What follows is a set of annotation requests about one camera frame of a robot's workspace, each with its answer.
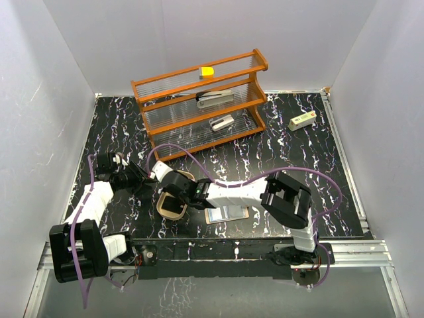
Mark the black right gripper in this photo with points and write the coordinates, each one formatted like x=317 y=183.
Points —
x=165 y=191

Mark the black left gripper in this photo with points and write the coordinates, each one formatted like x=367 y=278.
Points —
x=141 y=179

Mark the black credit card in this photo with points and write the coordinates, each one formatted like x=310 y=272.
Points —
x=172 y=205

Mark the beige card box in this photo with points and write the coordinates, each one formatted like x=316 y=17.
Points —
x=166 y=214

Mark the pink leather card holder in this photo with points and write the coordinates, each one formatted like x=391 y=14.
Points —
x=227 y=214

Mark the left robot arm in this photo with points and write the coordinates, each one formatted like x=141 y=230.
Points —
x=79 y=250

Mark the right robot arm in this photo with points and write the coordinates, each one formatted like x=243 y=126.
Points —
x=284 y=198

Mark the small white stapler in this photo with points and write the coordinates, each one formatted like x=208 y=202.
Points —
x=221 y=123

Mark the orange wooden shelf rack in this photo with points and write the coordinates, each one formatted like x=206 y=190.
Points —
x=173 y=122

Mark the large grey black stapler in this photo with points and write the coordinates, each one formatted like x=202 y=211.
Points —
x=212 y=98

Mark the yellow grey tape dispenser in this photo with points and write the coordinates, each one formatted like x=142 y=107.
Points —
x=206 y=72

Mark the white staples box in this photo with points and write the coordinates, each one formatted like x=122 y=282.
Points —
x=301 y=121

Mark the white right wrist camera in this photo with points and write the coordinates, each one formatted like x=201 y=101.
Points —
x=160 y=170

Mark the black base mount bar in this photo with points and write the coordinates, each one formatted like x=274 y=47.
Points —
x=211 y=258

